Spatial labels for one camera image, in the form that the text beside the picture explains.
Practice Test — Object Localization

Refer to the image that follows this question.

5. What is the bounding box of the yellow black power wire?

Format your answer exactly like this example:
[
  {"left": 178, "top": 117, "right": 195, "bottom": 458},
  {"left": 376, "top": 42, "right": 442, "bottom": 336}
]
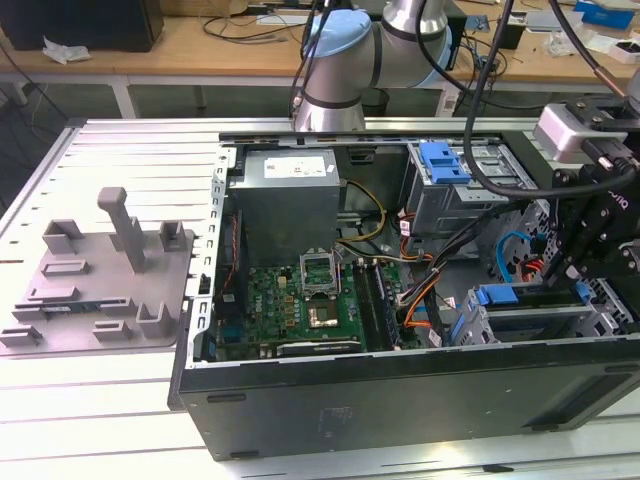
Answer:
[{"left": 339, "top": 179, "right": 387, "bottom": 246}]

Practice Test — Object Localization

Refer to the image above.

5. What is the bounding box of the CPU socket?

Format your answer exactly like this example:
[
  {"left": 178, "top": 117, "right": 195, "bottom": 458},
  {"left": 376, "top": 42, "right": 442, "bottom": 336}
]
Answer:
[{"left": 303, "top": 294, "right": 347, "bottom": 332}]

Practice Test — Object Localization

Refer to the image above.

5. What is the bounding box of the installed RAM stick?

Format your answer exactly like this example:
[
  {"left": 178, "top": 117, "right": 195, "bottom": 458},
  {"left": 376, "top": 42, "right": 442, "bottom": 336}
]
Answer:
[{"left": 372, "top": 260, "right": 403, "bottom": 349}]

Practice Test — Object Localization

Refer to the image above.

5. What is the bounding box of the black PC case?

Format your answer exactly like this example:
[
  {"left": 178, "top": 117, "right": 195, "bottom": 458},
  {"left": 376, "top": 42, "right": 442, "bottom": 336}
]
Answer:
[{"left": 167, "top": 117, "right": 640, "bottom": 464}]

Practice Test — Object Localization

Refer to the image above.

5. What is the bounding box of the blue cardboard box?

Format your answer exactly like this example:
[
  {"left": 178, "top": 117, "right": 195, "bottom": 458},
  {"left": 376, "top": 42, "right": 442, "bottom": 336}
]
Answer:
[{"left": 573, "top": 0, "right": 640, "bottom": 26}]

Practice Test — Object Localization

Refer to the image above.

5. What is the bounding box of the crumpled white plastic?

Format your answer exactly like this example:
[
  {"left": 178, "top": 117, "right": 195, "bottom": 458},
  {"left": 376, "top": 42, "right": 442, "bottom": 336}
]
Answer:
[{"left": 42, "top": 35, "right": 94, "bottom": 65}]

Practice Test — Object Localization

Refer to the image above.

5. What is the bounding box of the blue plastic drive latch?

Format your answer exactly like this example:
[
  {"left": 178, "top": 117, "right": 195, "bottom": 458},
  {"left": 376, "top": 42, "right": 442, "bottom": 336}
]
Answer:
[{"left": 419, "top": 142, "right": 474, "bottom": 185}]

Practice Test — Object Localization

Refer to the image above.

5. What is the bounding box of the black RAM slot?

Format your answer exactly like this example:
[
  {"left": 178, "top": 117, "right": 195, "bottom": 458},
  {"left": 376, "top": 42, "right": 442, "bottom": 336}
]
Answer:
[{"left": 352, "top": 259, "right": 387, "bottom": 351}]

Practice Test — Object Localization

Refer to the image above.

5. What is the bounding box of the metal disk bay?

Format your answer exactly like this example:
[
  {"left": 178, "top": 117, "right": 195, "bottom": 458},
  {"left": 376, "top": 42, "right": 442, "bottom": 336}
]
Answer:
[{"left": 452, "top": 279, "right": 636, "bottom": 346}]

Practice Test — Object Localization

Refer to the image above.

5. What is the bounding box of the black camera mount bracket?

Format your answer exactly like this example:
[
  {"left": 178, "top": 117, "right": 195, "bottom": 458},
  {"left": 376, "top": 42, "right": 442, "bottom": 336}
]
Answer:
[{"left": 564, "top": 97, "right": 640, "bottom": 134}]

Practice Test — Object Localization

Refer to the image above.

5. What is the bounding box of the green motherboard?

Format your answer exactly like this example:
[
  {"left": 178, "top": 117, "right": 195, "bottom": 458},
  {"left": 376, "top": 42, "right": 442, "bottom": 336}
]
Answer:
[{"left": 214, "top": 234, "right": 416, "bottom": 359}]

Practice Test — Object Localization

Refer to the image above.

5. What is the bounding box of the small black box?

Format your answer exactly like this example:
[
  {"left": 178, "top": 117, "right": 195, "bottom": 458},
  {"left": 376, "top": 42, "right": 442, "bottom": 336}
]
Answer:
[{"left": 494, "top": 22, "right": 526, "bottom": 50}]

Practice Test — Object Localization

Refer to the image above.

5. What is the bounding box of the grey power supply unit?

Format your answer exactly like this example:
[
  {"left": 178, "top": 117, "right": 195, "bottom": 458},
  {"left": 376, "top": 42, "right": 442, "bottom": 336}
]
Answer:
[{"left": 227, "top": 149, "right": 349, "bottom": 269}]

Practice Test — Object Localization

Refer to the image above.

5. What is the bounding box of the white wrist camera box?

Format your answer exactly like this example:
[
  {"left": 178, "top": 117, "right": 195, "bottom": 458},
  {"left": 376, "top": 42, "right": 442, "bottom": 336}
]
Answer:
[{"left": 533, "top": 103, "right": 594, "bottom": 164}]

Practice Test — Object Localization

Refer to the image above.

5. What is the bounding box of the orange wire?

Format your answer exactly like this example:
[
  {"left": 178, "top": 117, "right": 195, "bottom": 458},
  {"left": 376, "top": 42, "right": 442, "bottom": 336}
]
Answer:
[{"left": 402, "top": 279, "right": 436, "bottom": 330}]

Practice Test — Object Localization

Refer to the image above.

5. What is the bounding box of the grey parts rack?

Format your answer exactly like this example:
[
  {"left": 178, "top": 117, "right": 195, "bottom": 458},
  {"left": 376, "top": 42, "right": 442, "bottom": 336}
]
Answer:
[{"left": 0, "top": 186, "right": 197, "bottom": 357}]

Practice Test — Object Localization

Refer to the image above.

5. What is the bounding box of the black wire bundle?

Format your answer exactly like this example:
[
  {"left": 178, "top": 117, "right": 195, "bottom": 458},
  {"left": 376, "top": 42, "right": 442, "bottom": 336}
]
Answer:
[{"left": 397, "top": 197, "right": 539, "bottom": 306}]

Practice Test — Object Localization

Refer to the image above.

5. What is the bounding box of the metal socket cover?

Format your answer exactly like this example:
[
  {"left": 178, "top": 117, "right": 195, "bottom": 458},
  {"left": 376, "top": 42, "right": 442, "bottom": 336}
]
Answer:
[{"left": 298, "top": 248, "right": 343, "bottom": 299}]

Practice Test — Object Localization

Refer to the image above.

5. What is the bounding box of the black graphics card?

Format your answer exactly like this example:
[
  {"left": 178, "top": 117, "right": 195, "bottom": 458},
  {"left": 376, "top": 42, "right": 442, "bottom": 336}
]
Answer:
[{"left": 274, "top": 339, "right": 362, "bottom": 357}]

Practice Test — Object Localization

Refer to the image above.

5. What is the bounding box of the black cable with copper end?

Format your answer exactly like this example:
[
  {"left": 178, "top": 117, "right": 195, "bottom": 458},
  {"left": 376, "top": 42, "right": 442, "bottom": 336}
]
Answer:
[{"left": 547, "top": 0, "right": 631, "bottom": 99}]

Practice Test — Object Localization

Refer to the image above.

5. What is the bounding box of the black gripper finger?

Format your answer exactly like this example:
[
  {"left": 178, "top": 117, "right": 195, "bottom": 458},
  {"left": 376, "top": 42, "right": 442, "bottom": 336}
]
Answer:
[
  {"left": 574, "top": 239, "right": 640, "bottom": 281},
  {"left": 543, "top": 168, "right": 616, "bottom": 292}
]

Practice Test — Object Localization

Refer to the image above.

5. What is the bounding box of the clear plastic bag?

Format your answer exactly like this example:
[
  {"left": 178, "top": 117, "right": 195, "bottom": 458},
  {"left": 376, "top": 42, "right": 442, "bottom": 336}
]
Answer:
[{"left": 543, "top": 29, "right": 576, "bottom": 56}]

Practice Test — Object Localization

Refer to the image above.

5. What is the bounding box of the red wire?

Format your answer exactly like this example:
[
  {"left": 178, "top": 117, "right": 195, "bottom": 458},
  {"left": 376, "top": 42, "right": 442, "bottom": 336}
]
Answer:
[{"left": 519, "top": 254, "right": 547, "bottom": 286}]

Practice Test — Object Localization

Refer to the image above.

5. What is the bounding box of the wooden desk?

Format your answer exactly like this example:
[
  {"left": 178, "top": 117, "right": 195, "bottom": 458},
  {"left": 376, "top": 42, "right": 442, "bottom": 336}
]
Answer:
[{"left": 0, "top": 0, "right": 640, "bottom": 94}]

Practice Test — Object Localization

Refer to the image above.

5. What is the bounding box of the blue data wire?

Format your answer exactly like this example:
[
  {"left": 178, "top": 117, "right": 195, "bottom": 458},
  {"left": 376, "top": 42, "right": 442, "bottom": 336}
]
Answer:
[{"left": 497, "top": 229, "right": 531, "bottom": 284}]

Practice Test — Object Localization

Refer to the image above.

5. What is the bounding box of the white box with black item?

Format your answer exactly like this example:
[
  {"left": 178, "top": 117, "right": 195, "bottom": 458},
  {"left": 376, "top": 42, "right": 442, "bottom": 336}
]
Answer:
[{"left": 607, "top": 37, "right": 640, "bottom": 64}]

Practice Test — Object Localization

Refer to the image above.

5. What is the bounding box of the metal optical drive cage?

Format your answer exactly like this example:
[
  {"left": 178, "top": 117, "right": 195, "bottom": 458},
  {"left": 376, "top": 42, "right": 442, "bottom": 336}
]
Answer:
[{"left": 404, "top": 142, "right": 539, "bottom": 241}]

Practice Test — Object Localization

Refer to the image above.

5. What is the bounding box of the black waste bin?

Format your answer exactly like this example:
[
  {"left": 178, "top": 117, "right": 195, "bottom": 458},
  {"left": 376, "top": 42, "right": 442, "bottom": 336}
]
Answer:
[{"left": 360, "top": 88, "right": 391, "bottom": 119}]

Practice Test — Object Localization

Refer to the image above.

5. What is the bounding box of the large black box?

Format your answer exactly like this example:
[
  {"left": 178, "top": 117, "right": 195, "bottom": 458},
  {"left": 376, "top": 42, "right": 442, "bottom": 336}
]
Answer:
[{"left": 0, "top": 0, "right": 165, "bottom": 54}]

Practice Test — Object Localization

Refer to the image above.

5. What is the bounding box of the RAM stick in rack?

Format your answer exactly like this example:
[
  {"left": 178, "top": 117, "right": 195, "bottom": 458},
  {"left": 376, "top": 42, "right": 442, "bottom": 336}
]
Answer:
[{"left": 14, "top": 298, "right": 129, "bottom": 315}]

